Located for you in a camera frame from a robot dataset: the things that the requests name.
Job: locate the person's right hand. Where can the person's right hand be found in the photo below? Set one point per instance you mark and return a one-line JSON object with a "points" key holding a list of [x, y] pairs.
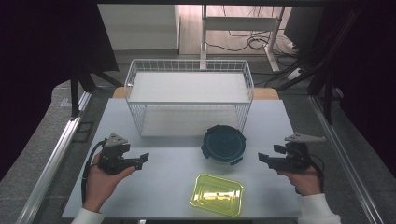
{"points": [[306, 183]]}

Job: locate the aluminium frame rail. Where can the aluminium frame rail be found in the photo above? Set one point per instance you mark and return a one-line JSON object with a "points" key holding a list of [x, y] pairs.
{"points": [[53, 165], [345, 161]]}

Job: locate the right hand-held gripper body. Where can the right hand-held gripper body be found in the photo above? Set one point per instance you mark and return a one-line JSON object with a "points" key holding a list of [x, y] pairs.
{"points": [[294, 160]]}

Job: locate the white desk frame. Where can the white desk frame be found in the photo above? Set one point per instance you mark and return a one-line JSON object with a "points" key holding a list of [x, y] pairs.
{"points": [[239, 23]]}

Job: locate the person's left hand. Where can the person's left hand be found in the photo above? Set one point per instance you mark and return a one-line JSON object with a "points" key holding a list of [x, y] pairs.
{"points": [[99, 186]]}

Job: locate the wooden board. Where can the wooden board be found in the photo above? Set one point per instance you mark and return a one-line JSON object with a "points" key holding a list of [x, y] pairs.
{"points": [[267, 93]]}

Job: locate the round container with dark lid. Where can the round container with dark lid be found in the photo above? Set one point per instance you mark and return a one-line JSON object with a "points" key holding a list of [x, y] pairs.
{"points": [[223, 144]]}

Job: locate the black stand legs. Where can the black stand legs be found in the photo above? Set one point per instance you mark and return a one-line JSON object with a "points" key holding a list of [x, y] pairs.
{"points": [[327, 99], [74, 96]]}

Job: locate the yellow-green transparent plastic container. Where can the yellow-green transparent plastic container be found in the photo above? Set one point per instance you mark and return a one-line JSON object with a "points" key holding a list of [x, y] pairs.
{"points": [[217, 195]]}

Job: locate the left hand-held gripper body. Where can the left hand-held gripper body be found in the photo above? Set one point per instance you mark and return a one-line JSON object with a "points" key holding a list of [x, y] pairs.
{"points": [[112, 158]]}

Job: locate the white cabinet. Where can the white cabinet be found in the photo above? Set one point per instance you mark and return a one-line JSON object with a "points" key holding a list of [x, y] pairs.
{"points": [[140, 28]]}

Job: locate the dark curtain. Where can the dark curtain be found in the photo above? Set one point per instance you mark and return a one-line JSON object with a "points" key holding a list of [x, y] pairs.
{"points": [[370, 77], [37, 62]]}

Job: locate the white power strip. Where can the white power strip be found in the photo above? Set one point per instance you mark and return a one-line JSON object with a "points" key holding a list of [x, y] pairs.
{"points": [[294, 74]]}

